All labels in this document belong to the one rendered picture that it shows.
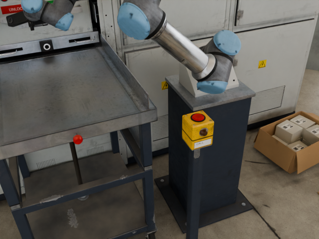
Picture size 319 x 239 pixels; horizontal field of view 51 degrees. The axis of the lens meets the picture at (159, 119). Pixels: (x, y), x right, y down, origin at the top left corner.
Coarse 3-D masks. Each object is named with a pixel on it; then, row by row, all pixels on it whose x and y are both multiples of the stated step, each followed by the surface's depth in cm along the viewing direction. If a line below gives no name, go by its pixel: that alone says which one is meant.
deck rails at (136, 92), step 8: (104, 40) 169; (104, 48) 174; (112, 48) 159; (104, 56) 167; (112, 56) 162; (112, 64) 159; (120, 64) 150; (120, 72) 152; (128, 72) 140; (120, 80) 146; (128, 80) 143; (136, 80) 132; (128, 88) 140; (136, 88) 134; (136, 96) 134; (144, 96) 127; (136, 104) 129; (144, 104) 129
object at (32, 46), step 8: (88, 32) 175; (96, 32) 176; (32, 40) 167; (40, 40) 167; (56, 40) 170; (64, 40) 172; (72, 40) 174; (80, 40) 175; (96, 40) 178; (0, 48) 162; (8, 48) 163; (16, 48) 165; (24, 48) 166; (32, 48) 168; (40, 48) 169; (56, 48) 172; (0, 56) 164; (8, 56) 165
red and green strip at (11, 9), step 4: (52, 0) 161; (20, 4) 157; (4, 8) 155; (8, 8) 155; (12, 8) 156; (16, 8) 157; (20, 8) 157; (4, 12) 156; (8, 12) 156; (12, 12) 157; (16, 12) 158
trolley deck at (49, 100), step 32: (32, 64) 162; (64, 64) 161; (96, 64) 160; (0, 96) 137; (32, 96) 137; (64, 96) 136; (96, 96) 135; (128, 96) 135; (0, 128) 119; (32, 128) 118; (64, 128) 118; (96, 128) 121
